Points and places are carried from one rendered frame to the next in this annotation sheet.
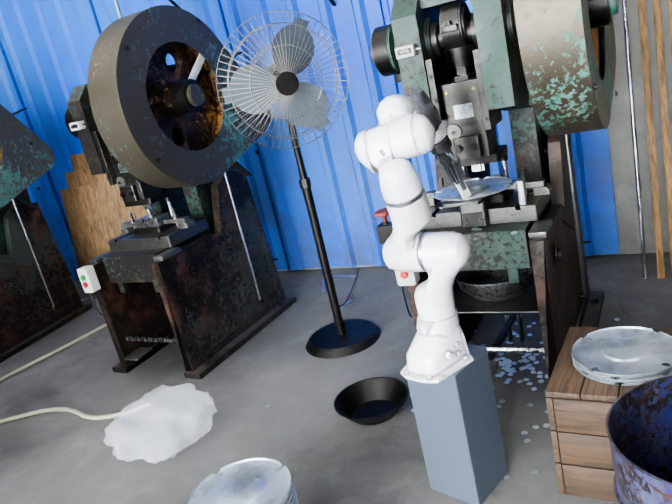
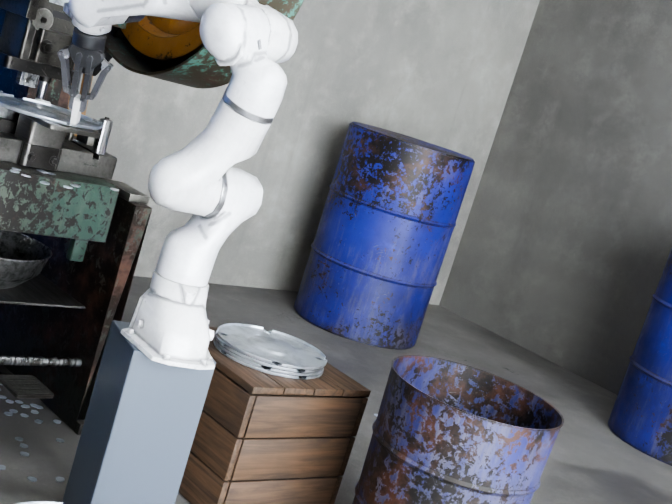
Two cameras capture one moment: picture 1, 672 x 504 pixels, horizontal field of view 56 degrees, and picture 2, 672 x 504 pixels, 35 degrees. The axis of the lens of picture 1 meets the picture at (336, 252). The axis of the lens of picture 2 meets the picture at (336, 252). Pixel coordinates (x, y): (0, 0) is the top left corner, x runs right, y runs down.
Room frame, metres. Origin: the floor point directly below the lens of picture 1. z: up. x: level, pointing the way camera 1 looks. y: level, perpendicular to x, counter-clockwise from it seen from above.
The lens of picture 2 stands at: (0.89, 1.77, 1.10)
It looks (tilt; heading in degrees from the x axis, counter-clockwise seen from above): 10 degrees down; 284
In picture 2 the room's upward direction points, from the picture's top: 17 degrees clockwise
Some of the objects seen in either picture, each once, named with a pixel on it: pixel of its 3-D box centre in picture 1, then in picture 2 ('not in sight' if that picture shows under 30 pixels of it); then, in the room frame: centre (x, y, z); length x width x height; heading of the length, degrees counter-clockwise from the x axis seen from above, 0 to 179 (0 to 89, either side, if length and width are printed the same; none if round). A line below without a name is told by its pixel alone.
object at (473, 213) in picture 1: (472, 209); (46, 141); (2.25, -0.53, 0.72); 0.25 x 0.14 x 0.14; 149
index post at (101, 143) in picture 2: (521, 191); (102, 135); (2.20, -0.70, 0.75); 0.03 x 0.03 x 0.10; 59
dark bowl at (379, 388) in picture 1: (372, 404); not in sight; (2.22, 0.00, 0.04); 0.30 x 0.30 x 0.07
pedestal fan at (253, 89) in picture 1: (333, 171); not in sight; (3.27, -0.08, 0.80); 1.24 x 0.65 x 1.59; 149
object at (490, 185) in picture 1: (472, 188); (43, 110); (2.29, -0.55, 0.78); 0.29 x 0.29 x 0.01
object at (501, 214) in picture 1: (485, 205); (10, 140); (2.40, -0.61, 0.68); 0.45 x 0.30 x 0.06; 59
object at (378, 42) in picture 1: (398, 53); not in sight; (2.54, -0.41, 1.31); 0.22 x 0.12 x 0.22; 149
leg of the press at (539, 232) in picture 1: (568, 243); (57, 219); (2.38, -0.92, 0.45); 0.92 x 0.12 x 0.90; 149
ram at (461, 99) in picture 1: (467, 116); (53, 3); (2.36, -0.59, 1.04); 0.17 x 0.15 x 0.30; 149
